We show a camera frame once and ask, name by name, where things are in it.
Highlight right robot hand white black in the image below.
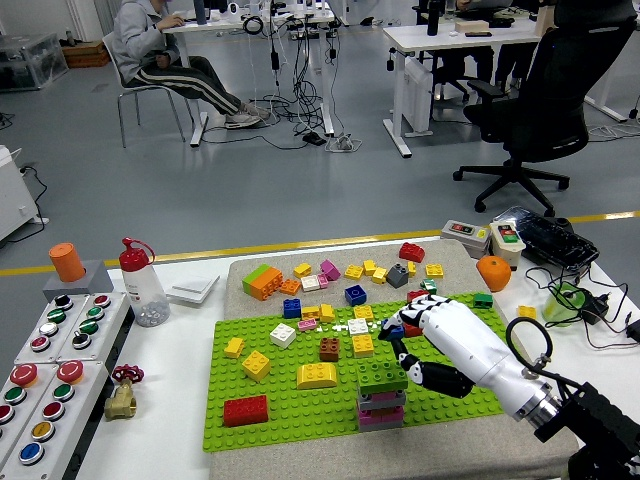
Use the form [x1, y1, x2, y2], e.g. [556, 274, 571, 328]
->
[377, 293, 550, 422]

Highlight lime green long brick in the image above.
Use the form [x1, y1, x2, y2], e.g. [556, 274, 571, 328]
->
[356, 358, 410, 396]

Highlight grey long brick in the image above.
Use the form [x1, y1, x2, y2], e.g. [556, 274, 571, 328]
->
[356, 388, 408, 412]

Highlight grey base brick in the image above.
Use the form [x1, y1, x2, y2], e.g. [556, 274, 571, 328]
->
[357, 418, 405, 434]

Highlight magenta long brick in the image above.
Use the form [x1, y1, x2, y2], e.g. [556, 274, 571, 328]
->
[357, 405, 405, 427]

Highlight large orange brick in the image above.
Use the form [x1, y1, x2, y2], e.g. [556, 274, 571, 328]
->
[249, 267, 284, 302]

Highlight green baseplate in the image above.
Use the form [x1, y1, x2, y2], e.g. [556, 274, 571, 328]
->
[202, 292, 544, 454]

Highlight orange fruit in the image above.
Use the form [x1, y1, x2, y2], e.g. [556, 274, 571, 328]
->
[475, 255, 513, 294]

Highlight red curved brick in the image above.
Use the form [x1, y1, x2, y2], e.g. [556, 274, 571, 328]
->
[398, 241, 427, 264]

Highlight tiny white pieces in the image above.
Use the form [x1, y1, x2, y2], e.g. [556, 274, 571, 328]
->
[316, 319, 382, 333]

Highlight brown square brick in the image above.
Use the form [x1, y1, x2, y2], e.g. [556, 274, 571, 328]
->
[318, 337, 342, 363]

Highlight black power adapter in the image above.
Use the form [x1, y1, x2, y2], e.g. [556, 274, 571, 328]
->
[579, 291, 612, 325]

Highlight yellow curved brick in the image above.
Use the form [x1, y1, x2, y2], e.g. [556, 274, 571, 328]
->
[295, 362, 340, 392]

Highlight grey-brown mat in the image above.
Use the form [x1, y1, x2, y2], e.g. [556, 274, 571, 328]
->
[208, 238, 581, 480]

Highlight large yellow square brick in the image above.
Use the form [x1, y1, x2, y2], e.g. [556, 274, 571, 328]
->
[240, 349, 272, 383]

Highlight red long brick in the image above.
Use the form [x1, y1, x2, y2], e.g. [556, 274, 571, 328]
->
[221, 394, 270, 428]

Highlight white floor power strip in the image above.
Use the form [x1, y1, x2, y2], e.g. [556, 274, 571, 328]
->
[325, 133, 362, 154]

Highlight black office chair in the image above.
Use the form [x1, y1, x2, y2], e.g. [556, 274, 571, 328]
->
[452, 17, 639, 217]

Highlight white computer tower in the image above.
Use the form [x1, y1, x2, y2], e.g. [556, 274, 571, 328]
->
[402, 56, 434, 137]

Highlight white square panel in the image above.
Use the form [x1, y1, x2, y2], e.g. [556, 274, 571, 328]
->
[166, 273, 221, 307]

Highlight black bottle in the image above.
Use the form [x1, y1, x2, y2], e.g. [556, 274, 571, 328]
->
[426, 0, 445, 37]

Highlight squeeze bottle red cap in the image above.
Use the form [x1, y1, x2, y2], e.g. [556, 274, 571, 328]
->
[118, 237, 171, 329]

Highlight brass valve red handwheel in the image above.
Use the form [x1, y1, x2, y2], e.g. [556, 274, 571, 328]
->
[103, 363, 145, 422]

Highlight grey four-button box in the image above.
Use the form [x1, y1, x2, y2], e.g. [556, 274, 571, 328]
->
[13, 294, 91, 365]
[55, 292, 132, 362]

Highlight grey block base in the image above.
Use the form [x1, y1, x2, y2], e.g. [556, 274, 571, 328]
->
[42, 259, 115, 304]

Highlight grey emergency-stop button box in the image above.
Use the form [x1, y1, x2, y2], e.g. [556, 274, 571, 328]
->
[0, 362, 59, 469]
[0, 359, 110, 480]

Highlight orange cylinder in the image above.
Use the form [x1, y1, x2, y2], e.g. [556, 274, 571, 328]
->
[48, 242, 87, 283]

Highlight seated person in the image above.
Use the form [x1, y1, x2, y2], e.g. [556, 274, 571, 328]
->
[110, 0, 271, 130]

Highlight white cabinet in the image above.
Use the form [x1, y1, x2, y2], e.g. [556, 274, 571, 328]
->
[0, 144, 40, 244]

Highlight wooden pallet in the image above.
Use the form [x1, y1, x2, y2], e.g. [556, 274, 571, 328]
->
[60, 42, 110, 70]

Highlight clear plastic crate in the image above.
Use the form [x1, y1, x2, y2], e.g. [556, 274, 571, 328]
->
[0, 32, 70, 93]

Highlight grey switch box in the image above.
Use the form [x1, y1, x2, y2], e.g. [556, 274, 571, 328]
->
[439, 218, 492, 260]

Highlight white switch box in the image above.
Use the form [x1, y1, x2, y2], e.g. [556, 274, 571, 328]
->
[488, 220, 527, 274]

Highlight thin black cable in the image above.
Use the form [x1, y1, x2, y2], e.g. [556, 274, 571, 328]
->
[523, 263, 640, 351]

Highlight hanging black cable bundle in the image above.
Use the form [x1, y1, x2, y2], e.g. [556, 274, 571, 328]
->
[239, 14, 351, 151]

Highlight metal frame chair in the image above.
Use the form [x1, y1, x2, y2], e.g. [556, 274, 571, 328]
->
[101, 32, 196, 149]

